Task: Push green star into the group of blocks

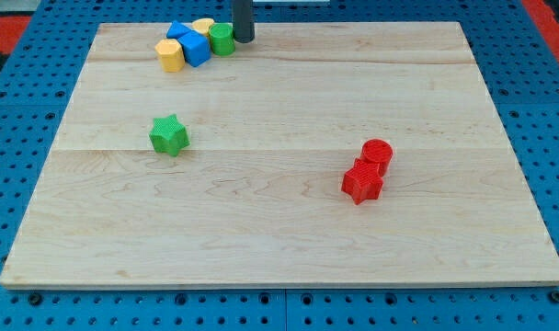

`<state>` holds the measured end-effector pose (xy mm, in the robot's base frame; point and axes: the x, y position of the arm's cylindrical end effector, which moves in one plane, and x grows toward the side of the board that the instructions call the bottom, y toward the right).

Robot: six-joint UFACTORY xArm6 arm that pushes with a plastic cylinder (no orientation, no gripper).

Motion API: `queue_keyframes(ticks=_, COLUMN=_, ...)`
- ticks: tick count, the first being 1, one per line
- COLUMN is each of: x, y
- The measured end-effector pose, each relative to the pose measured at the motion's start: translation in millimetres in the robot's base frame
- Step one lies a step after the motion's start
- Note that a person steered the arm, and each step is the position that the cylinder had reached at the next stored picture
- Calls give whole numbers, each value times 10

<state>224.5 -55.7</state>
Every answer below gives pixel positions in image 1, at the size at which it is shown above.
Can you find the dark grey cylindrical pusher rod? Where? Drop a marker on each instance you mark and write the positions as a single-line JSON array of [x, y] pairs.
[[243, 20]]

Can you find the blue triangle block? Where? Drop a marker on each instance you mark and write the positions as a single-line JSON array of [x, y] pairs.
[[177, 30]]

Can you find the yellow rounded block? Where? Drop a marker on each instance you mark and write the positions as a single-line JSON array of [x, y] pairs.
[[203, 25]]

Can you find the red star block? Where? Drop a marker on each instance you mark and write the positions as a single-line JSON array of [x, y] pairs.
[[362, 181]]

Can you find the green cylinder block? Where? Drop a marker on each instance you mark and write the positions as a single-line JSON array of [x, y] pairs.
[[222, 39]]

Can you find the red cylinder block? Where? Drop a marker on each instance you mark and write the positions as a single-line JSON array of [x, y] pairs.
[[378, 152]]

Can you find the yellow hexagon block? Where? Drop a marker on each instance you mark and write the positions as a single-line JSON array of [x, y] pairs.
[[170, 55]]

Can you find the blue cube block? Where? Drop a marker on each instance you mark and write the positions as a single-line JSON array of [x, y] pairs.
[[196, 48]]

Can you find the light wooden board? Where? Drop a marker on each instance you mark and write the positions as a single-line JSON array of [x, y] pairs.
[[255, 200]]

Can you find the green star block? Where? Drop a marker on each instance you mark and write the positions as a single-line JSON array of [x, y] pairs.
[[168, 135]]

